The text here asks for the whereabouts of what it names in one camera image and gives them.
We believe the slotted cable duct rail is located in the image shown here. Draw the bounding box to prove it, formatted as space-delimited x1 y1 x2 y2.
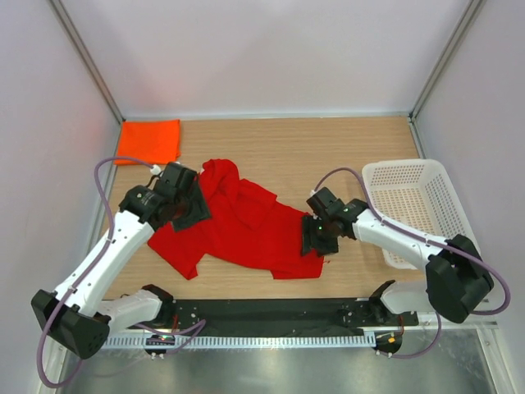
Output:
102 332 376 350

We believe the red t shirt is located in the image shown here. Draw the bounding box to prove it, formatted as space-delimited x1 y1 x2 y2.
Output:
148 159 324 280

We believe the aluminium frame rail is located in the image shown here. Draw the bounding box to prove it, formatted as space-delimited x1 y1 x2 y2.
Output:
48 297 500 334

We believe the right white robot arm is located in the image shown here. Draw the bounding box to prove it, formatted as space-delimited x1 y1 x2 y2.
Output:
301 187 494 325

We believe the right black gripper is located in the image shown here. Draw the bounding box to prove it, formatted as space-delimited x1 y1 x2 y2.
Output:
299 215 339 259

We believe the white plastic perforated basket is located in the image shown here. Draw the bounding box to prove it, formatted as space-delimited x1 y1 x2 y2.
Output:
362 159 478 245

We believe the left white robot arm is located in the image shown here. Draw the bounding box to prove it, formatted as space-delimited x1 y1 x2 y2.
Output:
31 163 211 360

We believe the folded orange t shirt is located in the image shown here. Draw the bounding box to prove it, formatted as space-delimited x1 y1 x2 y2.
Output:
116 119 180 165

